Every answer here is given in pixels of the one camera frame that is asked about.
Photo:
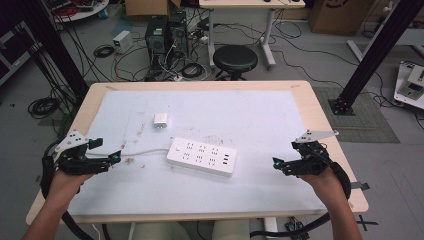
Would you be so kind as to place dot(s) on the white table mat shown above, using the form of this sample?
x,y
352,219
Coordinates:
x,y
233,116

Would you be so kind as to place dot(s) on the wooden table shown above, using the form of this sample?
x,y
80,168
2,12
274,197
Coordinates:
x,y
320,110

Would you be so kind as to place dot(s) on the person's leg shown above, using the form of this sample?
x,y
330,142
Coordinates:
x,y
160,231
231,230

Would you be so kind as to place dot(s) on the black computer tower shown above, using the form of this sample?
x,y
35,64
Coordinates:
x,y
178,33
156,41

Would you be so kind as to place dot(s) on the large cardboard box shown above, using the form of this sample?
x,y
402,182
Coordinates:
x,y
340,16

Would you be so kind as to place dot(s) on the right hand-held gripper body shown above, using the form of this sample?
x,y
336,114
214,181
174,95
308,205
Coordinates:
x,y
311,163

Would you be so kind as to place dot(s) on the white power strip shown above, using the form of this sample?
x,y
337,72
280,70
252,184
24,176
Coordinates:
x,y
201,156

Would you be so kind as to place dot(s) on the person's right hand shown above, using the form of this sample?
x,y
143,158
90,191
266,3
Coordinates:
x,y
326,186

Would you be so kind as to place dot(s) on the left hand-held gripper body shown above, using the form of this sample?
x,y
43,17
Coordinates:
x,y
75,163

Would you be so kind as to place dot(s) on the white device with plates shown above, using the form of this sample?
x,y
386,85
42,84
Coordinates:
x,y
410,86

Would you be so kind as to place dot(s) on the white desk frame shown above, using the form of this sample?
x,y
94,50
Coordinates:
x,y
410,38

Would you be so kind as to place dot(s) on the white table leg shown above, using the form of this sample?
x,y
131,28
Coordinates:
x,y
271,225

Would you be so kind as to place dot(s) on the white-legged desk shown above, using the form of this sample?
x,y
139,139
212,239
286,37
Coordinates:
x,y
250,4

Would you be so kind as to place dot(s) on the person's left hand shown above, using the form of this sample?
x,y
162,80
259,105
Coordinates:
x,y
65,188

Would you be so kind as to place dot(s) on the white charger plug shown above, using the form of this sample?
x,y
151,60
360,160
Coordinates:
x,y
160,120

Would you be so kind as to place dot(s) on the black round stool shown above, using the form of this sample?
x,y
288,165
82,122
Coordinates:
x,y
235,59

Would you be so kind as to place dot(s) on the white power supply box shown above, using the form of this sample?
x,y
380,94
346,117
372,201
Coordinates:
x,y
122,41

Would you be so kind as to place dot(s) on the black metal post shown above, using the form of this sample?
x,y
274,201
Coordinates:
x,y
376,50
56,46

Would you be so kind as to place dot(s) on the round white table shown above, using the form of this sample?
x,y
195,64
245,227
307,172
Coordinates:
x,y
83,11

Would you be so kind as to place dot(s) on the grey floor mat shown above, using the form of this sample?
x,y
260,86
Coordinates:
x,y
366,123

